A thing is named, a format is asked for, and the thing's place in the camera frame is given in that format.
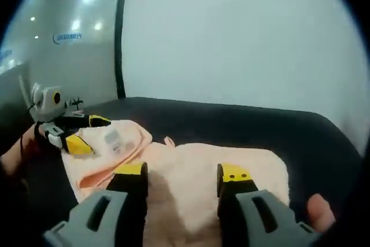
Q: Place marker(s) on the black partition frame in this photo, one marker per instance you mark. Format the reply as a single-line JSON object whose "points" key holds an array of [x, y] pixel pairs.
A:
{"points": [[119, 41]]}

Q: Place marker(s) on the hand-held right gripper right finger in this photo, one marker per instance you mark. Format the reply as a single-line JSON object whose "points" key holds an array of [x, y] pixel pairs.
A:
{"points": [[260, 215]]}

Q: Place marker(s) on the pink towel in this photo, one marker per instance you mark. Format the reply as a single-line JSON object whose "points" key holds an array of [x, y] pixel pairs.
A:
{"points": [[188, 166]]}

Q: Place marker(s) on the person's right hand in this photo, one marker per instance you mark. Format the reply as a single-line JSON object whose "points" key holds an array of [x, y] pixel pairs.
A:
{"points": [[321, 212]]}

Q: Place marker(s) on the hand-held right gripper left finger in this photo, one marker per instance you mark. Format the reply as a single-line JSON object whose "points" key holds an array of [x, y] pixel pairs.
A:
{"points": [[115, 209]]}

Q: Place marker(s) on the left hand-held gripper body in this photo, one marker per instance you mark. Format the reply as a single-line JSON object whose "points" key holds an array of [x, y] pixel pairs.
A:
{"points": [[46, 102]]}

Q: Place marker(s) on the person's left hand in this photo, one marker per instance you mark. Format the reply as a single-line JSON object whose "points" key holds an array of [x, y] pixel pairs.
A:
{"points": [[17, 154]]}

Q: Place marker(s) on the black table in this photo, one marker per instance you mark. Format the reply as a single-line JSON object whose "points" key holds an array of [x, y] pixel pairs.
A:
{"points": [[231, 119]]}

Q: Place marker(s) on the small black stand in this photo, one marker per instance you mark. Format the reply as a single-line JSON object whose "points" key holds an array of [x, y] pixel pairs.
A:
{"points": [[76, 104]]}

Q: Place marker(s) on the white leaning board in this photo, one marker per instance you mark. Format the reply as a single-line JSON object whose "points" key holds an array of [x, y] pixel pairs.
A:
{"points": [[23, 90]]}

